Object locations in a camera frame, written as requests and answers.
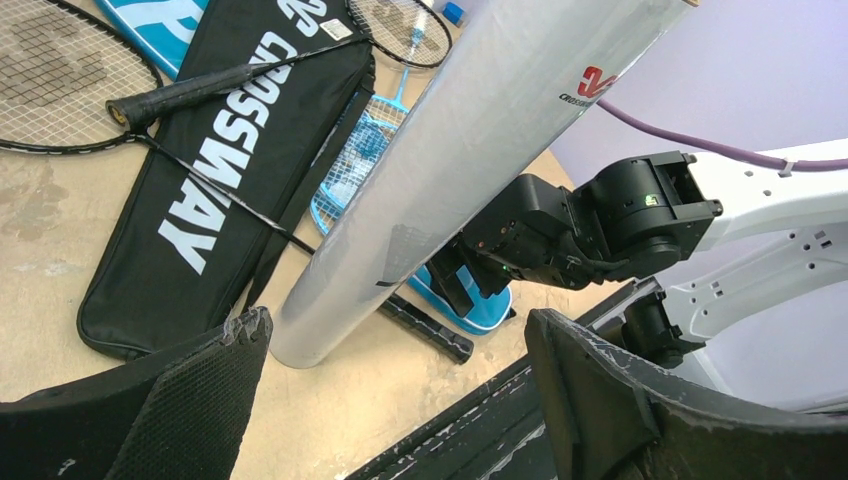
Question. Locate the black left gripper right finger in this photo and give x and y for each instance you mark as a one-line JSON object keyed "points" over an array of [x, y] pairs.
{"points": [[610, 414]]}

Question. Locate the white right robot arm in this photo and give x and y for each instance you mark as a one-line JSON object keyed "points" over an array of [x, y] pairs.
{"points": [[701, 240]]}

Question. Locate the white shuttlecock tube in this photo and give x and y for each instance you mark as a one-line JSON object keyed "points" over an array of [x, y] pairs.
{"points": [[506, 90]]}

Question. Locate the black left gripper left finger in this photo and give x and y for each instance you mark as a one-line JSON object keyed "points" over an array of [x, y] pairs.
{"points": [[180, 413]]}

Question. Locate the black Crossway racket cover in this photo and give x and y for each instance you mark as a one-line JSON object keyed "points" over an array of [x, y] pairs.
{"points": [[180, 255]]}

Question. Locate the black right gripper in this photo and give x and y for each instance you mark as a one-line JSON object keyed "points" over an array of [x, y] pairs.
{"points": [[532, 231]]}

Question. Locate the small blue block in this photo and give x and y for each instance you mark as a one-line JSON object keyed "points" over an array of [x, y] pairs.
{"points": [[454, 13]]}

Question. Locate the blue racket cover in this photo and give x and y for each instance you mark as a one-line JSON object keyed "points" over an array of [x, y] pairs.
{"points": [[163, 30]]}

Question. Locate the light blue badminton racket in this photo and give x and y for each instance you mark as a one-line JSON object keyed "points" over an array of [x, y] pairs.
{"points": [[390, 110], [360, 153]]}

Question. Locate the black badminton racket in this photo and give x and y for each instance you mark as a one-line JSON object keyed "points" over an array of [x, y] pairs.
{"points": [[59, 64], [408, 32]]}

